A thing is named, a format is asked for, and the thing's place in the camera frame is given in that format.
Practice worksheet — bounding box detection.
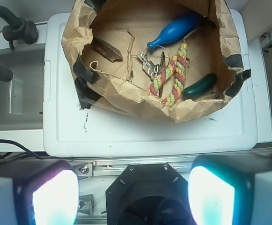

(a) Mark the multicoloured braided rope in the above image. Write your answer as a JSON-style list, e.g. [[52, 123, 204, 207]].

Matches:
[[147, 43, 189, 108]]

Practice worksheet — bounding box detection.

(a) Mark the white plastic bin lid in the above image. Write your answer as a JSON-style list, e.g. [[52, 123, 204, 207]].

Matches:
[[43, 13, 258, 157]]

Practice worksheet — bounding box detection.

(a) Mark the dark wood chip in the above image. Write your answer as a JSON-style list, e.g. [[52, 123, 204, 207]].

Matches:
[[91, 37, 123, 62]]

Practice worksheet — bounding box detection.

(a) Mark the black cable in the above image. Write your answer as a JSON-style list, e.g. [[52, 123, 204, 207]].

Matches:
[[0, 138, 68, 160]]

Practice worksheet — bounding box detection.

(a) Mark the brown paper bag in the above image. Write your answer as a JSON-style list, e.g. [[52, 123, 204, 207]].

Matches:
[[61, 0, 251, 123]]

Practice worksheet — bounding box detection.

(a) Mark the black octagonal mount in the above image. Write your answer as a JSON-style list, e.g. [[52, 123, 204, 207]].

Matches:
[[105, 164, 195, 225]]

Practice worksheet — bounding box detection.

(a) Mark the blue plastic bottle toy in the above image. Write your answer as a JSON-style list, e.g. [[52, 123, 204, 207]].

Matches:
[[147, 11, 203, 52]]

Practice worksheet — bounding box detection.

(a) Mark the silver key bunch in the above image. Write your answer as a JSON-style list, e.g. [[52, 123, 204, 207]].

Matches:
[[136, 45, 170, 81]]

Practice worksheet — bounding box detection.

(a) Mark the grey sink basin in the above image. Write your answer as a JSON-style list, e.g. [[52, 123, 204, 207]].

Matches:
[[0, 44, 45, 131]]

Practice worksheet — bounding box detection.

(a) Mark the green toy cucumber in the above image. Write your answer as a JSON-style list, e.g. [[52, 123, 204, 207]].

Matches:
[[182, 73, 217, 99]]

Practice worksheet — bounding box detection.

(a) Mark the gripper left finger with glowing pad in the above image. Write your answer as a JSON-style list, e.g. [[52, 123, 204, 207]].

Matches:
[[0, 159, 79, 225]]

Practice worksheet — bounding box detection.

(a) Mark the paper twine handle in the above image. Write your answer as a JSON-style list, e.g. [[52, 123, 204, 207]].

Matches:
[[89, 29, 148, 92]]

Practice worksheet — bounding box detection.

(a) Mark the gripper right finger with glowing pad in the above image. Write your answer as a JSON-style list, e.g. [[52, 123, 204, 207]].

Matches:
[[188, 153, 272, 225]]

